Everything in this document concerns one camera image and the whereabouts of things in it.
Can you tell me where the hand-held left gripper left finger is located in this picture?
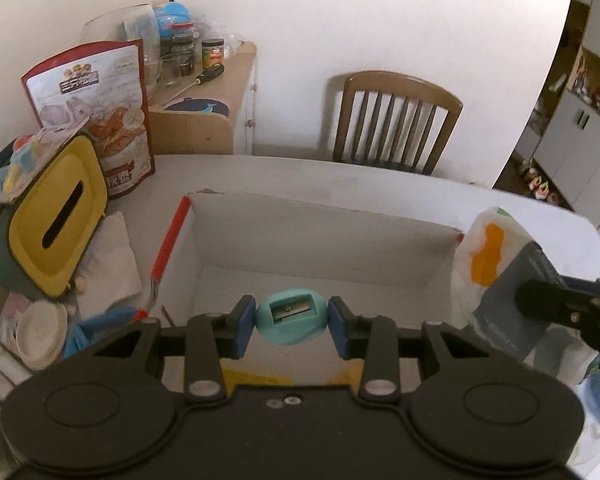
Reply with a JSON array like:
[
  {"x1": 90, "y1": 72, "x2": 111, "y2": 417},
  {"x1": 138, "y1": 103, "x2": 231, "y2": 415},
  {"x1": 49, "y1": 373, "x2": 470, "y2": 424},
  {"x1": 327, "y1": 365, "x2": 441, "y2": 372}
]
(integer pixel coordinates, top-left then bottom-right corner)
[{"x1": 95, "y1": 296, "x2": 257, "y2": 406}]

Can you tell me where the white wall cabinet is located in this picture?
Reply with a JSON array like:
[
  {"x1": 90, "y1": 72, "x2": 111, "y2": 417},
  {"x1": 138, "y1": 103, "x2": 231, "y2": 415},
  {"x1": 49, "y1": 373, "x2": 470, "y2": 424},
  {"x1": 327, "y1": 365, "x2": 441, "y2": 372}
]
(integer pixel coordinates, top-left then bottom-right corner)
[{"x1": 517, "y1": 0, "x2": 600, "y2": 231}]

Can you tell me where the white paper napkin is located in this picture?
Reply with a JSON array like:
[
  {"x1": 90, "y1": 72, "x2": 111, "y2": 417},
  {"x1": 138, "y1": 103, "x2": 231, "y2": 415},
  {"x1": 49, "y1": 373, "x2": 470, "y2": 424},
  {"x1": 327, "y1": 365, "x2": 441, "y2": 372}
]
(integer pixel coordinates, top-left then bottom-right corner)
[{"x1": 75, "y1": 211, "x2": 143, "y2": 316}]

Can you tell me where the red and white snack bag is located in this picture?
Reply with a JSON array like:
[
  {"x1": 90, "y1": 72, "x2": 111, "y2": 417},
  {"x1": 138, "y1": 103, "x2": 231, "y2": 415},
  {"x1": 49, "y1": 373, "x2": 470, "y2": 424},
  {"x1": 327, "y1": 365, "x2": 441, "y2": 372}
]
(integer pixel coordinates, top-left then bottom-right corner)
[{"x1": 21, "y1": 39, "x2": 156, "y2": 200}]

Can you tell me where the pair of small shoes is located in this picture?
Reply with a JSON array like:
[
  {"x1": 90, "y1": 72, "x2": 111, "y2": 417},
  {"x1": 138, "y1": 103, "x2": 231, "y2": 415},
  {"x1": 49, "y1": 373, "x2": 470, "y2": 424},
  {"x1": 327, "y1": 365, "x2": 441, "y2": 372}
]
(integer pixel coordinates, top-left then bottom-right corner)
[{"x1": 517, "y1": 159, "x2": 557, "y2": 198}]

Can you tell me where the brown wooden chair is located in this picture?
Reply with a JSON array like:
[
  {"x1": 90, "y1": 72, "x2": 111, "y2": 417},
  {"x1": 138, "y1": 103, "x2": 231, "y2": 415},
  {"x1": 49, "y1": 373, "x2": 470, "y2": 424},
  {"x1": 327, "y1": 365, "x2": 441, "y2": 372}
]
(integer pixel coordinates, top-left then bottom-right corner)
[{"x1": 330, "y1": 71, "x2": 464, "y2": 176}]

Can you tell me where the jar with green label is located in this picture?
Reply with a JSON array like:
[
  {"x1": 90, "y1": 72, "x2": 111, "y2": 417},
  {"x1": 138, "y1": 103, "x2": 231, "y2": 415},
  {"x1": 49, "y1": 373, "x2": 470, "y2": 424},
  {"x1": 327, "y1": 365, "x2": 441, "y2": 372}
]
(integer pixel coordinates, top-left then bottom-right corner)
[{"x1": 201, "y1": 38, "x2": 226, "y2": 68}]

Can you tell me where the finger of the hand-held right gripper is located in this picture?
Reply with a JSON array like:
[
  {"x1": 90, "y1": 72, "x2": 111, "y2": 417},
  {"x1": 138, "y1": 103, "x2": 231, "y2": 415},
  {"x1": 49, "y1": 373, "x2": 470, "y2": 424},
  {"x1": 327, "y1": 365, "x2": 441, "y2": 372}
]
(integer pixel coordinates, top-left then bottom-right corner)
[{"x1": 516, "y1": 276, "x2": 600, "y2": 332}]

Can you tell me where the red cardboard box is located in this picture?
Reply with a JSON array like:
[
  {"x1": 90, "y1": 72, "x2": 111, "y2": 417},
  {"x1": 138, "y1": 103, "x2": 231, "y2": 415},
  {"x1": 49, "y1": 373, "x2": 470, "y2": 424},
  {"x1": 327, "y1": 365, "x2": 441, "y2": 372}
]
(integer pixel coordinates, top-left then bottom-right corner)
[{"x1": 150, "y1": 190, "x2": 466, "y2": 396}]

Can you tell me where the clear glass cup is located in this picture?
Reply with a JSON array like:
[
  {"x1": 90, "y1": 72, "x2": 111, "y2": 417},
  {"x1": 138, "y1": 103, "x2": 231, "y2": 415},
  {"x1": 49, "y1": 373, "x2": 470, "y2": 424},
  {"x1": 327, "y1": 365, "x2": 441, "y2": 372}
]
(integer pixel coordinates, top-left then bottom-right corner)
[{"x1": 160, "y1": 54, "x2": 182, "y2": 88}]

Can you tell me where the blue whale mouse pad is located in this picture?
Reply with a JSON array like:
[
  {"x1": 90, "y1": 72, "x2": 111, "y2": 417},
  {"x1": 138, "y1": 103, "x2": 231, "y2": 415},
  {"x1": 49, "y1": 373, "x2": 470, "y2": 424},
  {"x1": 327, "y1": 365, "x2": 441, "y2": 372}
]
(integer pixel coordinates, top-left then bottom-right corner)
[{"x1": 162, "y1": 97, "x2": 231, "y2": 115}]

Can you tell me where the black and yellow screwdriver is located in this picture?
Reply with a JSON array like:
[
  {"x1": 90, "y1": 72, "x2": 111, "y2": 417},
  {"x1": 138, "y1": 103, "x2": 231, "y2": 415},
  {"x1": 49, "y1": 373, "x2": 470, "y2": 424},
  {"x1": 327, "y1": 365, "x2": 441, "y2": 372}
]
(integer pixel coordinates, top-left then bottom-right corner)
[{"x1": 172, "y1": 63, "x2": 226, "y2": 97}]

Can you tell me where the toy blister pack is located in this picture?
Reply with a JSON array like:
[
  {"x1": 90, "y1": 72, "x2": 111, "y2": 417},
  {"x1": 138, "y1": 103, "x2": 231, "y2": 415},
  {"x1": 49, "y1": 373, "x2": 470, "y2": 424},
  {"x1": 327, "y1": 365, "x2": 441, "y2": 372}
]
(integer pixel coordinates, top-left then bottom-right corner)
[{"x1": 0, "y1": 127, "x2": 86, "y2": 206}]

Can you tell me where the green tissue box yellow lid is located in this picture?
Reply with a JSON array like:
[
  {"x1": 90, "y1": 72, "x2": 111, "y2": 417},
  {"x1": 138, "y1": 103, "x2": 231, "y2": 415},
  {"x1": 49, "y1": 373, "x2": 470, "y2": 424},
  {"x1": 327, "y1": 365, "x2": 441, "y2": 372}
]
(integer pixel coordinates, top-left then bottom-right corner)
[{"x1": 0, "y1": 132, "x2": 110, "y2": 301}]

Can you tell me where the white plastic bag orange print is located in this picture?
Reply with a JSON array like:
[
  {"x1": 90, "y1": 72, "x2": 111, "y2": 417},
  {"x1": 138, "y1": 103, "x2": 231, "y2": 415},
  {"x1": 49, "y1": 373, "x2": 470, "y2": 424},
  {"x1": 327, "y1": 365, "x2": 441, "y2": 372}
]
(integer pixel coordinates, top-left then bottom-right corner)
[{"x1": 452, "y1": 206, "x2": 600, "y2": 391}]

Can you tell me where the dark glass jar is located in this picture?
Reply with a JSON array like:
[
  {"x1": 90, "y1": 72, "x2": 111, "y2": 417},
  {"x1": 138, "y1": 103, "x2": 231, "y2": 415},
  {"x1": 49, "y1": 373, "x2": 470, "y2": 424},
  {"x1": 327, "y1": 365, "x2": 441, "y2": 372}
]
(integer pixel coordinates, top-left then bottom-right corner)
[{"x1": 171, "y1": 35, "x2": 195, "y2": 78}]

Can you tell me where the wooden side cabinet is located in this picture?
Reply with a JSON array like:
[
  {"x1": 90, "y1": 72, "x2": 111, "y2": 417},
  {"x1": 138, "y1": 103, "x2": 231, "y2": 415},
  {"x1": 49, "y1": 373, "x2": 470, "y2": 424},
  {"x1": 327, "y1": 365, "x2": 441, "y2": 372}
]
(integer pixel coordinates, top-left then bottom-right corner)
[{"x1": 147, "y1": 42, "x2": 258, "y2": 156}]

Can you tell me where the teal pencil sharpener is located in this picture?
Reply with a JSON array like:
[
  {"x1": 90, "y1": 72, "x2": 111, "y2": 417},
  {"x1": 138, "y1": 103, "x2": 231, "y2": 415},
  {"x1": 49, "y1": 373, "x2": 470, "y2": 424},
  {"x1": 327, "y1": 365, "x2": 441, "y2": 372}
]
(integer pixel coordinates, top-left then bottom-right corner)
[{"x1": 256, "y1": 288, "x2": 329, "y2": 347}]

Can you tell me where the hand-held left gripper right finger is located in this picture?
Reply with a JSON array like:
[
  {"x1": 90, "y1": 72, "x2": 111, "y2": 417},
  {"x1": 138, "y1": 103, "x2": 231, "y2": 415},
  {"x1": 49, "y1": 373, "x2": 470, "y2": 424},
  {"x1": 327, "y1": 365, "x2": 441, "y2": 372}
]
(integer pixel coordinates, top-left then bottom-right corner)
[{"x1": 329, "y1": 296, "x2": 486, "y2": 406}]

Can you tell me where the grey card packet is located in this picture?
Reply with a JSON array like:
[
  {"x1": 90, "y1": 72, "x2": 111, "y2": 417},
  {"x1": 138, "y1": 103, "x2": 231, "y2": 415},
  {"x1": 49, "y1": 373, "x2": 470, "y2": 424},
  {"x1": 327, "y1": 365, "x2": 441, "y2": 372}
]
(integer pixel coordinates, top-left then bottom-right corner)
[{"x1": 472, "y1": 241, "x2": 563, "y2": 358}]

